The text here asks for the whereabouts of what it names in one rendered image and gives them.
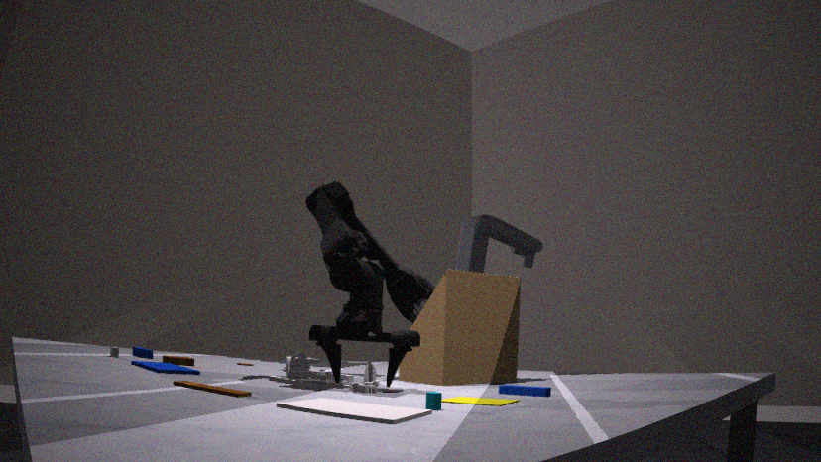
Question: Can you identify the brown flat bar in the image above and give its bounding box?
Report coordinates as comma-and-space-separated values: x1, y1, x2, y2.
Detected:
174, 381, 252, 398

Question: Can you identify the blue flat plate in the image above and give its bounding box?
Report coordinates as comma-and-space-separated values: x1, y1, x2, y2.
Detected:
131, 361, 200, 375

